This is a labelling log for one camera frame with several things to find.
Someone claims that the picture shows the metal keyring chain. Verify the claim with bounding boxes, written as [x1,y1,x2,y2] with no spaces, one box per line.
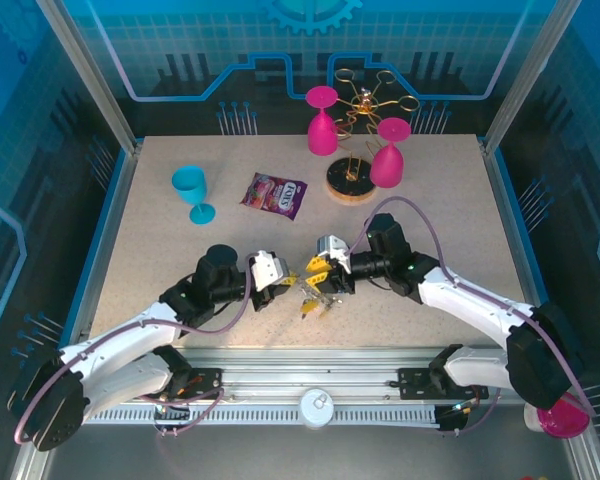
[294,279,344,321]

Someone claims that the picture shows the pink plastic goblet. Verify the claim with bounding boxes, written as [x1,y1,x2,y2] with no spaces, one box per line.
[304,84,339,157]
[369,117,412,189]

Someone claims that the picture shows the purple candy bag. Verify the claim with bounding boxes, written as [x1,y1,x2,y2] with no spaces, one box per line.
[239,172,309,221]

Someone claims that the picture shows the blue plastic goblet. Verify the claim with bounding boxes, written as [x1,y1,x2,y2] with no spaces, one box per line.
[171,164,217,226]

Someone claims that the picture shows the white round can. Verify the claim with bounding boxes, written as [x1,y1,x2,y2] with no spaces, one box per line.
[298,387,335,430]

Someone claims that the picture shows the pink plastic cup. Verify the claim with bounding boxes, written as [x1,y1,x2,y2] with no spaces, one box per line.
[535,393,592,441]

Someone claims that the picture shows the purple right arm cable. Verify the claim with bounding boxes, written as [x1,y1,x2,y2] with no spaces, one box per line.
[347,195,598,439]

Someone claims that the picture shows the gold wire glass rack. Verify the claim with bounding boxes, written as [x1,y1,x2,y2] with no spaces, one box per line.
[326,67,421,205]

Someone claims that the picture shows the wide aluminium base rail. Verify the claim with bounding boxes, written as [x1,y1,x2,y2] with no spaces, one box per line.
[92,347,529,409]

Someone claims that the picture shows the aluminium side rail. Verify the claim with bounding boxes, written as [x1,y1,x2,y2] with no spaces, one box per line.
[17,142,142,480]
[479,139,600,480]

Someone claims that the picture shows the white slotted cable duct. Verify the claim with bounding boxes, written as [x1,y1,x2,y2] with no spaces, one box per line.
[87,405,444,427]

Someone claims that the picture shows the aluminium frame post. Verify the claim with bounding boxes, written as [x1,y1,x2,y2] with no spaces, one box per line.
[34,0,144,154]
[482,0,574,155]

